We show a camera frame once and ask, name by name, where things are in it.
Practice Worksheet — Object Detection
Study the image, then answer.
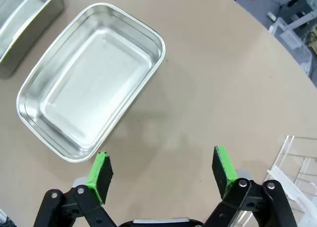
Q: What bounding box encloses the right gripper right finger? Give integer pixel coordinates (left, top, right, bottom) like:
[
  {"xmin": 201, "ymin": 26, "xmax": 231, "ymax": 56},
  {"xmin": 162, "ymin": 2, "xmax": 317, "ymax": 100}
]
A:
[{"xmin": 203, "ymin": 145, "xmax": 293, "ymax": 227}]

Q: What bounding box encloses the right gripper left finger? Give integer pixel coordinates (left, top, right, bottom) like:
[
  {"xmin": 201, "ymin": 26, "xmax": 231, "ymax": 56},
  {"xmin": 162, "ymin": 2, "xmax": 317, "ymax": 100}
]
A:
[{"xmin": 33, "ymin": 151, "xmax": 117, "ymax": 227}]

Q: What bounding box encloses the clear plastic snap-lock lid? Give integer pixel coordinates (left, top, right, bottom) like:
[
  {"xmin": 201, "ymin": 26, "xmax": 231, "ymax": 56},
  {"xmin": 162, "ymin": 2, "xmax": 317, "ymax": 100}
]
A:
[
  {"xmin": 271, "ymin": 135, "xmax": 317, "ymax": 188},
  {"xmin": 266, "ymin": 169, "xmax": 317, "ymax": 227}
]

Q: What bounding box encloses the rectangular stainless steel container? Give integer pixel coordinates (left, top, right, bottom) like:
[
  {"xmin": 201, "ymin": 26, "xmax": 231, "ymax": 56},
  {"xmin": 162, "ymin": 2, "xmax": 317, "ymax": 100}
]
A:
[
  {"xmin": 0, "ymin": 0, "xmax": 65, "ymax": 79},
  {"xmin": 16, "ymin": 2, "xmax": 166, "ymax": 163}
]

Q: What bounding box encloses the grey plastic stool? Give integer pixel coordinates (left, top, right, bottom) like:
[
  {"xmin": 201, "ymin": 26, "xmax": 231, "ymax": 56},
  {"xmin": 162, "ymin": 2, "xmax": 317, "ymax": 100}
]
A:
[{"xmin": 279, "ymin": 0, "xmax": 314, "ymax": 31}]

